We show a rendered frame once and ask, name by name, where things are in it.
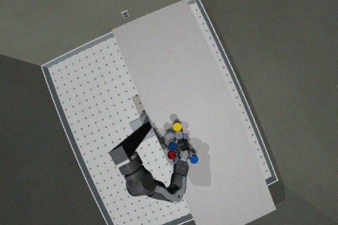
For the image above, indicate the red bottle cap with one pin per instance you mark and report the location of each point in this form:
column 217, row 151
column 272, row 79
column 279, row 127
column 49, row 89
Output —
column 171, row 154

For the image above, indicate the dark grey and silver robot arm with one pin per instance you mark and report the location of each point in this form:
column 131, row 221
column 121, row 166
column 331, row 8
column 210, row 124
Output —
column 143, row 183

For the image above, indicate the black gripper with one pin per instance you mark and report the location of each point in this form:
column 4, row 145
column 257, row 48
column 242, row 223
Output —
column 183, row 143

